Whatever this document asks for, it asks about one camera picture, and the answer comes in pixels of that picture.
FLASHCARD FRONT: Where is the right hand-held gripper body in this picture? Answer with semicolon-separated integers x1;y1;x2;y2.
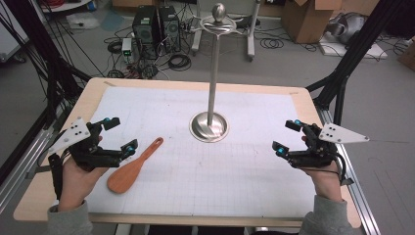
289;122;371;169

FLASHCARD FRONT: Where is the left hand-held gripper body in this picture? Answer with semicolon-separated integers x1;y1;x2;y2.
48;117;124;172

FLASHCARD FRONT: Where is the wooden spatula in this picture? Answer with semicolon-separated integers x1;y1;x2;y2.
107;136;164;195

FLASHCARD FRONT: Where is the metal utensil stand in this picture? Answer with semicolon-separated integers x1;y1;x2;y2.
189;2;245;144

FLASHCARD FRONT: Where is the person's left hand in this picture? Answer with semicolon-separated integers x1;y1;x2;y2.
58;158;110;211

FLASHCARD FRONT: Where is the person's right hand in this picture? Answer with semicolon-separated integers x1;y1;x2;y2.
307;162;345;201

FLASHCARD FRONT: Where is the small white power box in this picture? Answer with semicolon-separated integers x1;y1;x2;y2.
120;37;134;64

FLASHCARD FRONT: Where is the white grid mat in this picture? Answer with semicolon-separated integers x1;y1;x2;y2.
85;85;317;219

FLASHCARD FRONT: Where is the white foam board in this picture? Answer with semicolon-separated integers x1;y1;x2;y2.
318;31;390;60

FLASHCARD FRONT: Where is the white rolling stand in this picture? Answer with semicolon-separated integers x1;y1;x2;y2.
191;0;262;63

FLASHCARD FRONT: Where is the black computer tower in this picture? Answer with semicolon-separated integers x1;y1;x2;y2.
131;5;161;61
158;5;182;54

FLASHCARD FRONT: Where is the clear plastic bag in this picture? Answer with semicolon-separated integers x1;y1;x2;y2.
66;12;101;30

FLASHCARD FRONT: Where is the open cardboard box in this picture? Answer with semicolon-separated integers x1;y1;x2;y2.
281;0;345;45

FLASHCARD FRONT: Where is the grey helmet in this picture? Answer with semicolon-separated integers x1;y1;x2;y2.
326;12;367;45

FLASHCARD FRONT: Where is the white round table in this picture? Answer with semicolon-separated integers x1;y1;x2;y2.
38;0;93;14

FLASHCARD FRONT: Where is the black wrist strap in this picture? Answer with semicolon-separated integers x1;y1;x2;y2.
47;152;66;201

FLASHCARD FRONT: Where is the aluminium rail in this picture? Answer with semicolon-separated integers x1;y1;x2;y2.
315;107;382;235
0;126;56;213

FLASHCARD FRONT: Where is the black cable coil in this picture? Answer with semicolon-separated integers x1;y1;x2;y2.
167;53;192;72
259;37;285;50
107;40;123;55

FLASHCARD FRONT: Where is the black metal frame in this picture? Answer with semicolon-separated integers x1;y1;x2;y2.
305;0;407;126
0;0;93;131

